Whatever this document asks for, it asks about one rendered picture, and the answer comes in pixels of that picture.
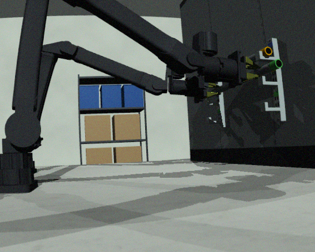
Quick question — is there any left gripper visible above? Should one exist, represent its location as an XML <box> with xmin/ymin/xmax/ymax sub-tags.
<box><xmin>184</xmin><ymin>81</ymin><xmax>221</xmax><ymax>103</ymax></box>

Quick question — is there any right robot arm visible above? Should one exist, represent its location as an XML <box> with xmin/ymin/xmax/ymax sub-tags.
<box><xmin>0</xmin><ymin>0</ymin><xmax>233</xmax><ymax>193</ymax></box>

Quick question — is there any black wall panel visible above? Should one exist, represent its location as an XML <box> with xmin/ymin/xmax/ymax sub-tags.
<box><xmin>180</xmin><ymin>0</ymin><xmax>315</xmax><ymax>169</ymax></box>

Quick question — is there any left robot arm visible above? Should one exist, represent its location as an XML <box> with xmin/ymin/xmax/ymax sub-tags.
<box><xmin>33</xmin><ymin>41</ymin><xmax>208</xmax><ymax>121</ymax></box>

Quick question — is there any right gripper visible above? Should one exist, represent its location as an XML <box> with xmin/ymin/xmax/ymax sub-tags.
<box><xmin>217</xmin><ymin>51</ymin><xmax>262</xmax><ymax>88</ymax></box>

